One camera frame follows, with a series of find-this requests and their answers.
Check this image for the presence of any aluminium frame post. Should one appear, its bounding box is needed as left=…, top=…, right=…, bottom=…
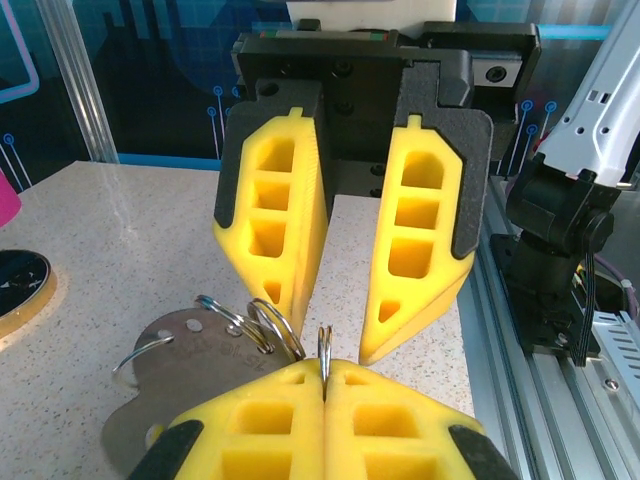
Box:
left=37, top=0, right=121, bottom=164

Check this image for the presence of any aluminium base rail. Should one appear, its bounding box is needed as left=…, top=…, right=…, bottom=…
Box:
left=459, top=174, right=640, bottom=480

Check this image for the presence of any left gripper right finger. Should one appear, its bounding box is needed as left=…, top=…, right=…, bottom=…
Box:
left=324, top=358, right=521, bottom=480

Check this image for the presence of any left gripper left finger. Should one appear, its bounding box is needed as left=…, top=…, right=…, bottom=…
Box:
left=127, top=357, right=327, bottom=480

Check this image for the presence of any gold wire glass rack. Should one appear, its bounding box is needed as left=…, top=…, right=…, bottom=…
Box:
left=0, top=248, right=59, bottom=342

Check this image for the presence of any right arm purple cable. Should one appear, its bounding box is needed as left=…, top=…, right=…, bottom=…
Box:
left=594, top=257, right=640, bottom=311

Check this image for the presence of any white slotted cable duct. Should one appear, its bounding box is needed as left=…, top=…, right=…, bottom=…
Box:
left=592, top=309, right=640, bottom=352

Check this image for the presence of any pink plastic goblet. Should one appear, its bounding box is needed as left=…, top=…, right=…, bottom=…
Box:
left=0, top=167, right=24, bottom=227

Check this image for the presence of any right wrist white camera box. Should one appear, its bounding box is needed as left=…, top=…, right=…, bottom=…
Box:
left=287, top=0, right=459, bottom=30

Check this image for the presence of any silver split ring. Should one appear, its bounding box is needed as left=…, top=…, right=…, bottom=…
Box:
left=110, top=332, right=177, bottom=390
left=317, top=324, right=335, bottom=404
left=247, top=298, right=307, bottom=362
left=194, top=294, right=269, bottom=354

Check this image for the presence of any black base wire bundle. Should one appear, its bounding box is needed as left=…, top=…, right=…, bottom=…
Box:
left=569, top=249, right=602, bottom=369

